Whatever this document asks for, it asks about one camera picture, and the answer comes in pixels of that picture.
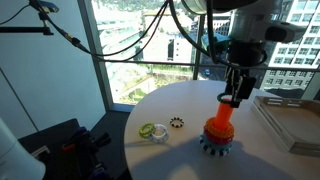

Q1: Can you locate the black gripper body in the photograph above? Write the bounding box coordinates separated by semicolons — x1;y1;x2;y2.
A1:
225;41;259;85

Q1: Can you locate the orange rod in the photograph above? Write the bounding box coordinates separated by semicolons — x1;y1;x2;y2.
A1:
213;98;235;132

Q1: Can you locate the dark window railing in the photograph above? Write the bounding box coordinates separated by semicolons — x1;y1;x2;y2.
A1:
99;59;320;73

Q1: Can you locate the wooden tray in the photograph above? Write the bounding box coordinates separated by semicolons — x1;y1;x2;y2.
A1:
251;95;320;158

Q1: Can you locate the black blue tool pile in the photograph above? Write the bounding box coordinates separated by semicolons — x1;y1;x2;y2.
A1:
61;125;113;180

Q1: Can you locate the black cart top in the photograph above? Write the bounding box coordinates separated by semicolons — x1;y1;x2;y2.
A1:
18;118;88;180

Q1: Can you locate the white rounded object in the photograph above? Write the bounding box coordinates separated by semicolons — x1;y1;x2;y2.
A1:
0;118;47;180

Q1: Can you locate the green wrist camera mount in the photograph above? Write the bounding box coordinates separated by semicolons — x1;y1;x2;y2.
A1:
201;32;233;51

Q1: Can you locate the orange honeycomb ring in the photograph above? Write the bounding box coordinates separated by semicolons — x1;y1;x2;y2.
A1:
204;117;235;140

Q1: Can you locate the red ring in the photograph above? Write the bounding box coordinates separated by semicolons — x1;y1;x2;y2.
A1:
203;128;234;146

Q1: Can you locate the light blue ring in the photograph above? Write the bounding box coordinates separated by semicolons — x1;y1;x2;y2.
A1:
200;133;233;152

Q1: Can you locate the small black white striped ring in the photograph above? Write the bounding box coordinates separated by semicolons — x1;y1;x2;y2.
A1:
169;116;185;129

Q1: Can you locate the clear white ring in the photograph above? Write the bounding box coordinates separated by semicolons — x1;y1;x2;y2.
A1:
148;123;170;145

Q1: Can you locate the black cable bundle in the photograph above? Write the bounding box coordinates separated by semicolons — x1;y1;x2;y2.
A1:
28;0;269;69

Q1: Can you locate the grey blue stand camera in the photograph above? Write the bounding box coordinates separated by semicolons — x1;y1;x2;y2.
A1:
29;0;60;14

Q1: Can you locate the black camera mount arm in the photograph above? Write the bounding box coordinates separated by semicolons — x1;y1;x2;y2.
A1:
0;12;55;36

